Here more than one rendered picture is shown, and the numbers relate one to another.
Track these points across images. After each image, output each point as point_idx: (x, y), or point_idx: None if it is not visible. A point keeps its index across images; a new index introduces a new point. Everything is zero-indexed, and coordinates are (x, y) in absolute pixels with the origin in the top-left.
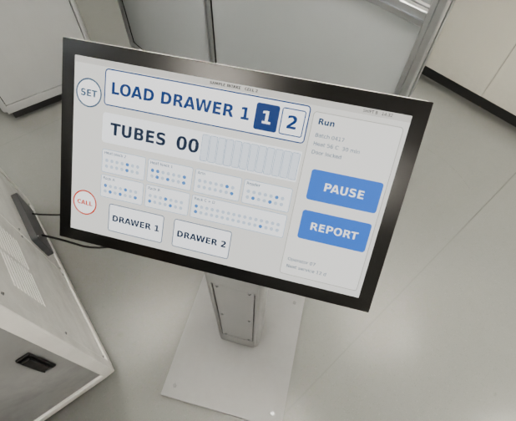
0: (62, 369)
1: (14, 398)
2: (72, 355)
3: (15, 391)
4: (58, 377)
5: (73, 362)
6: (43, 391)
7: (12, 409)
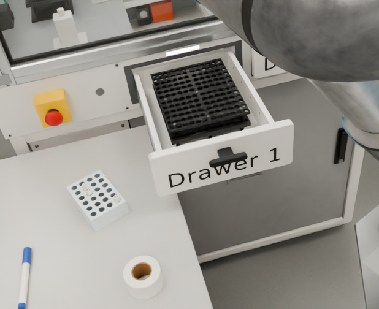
0: (338, 175)
1: (302, 181)
2: (357, 158)
3: (309, 171)
4: (329, 185)
5: (348, 171)
6: (313, 194)
7: (290, 197)
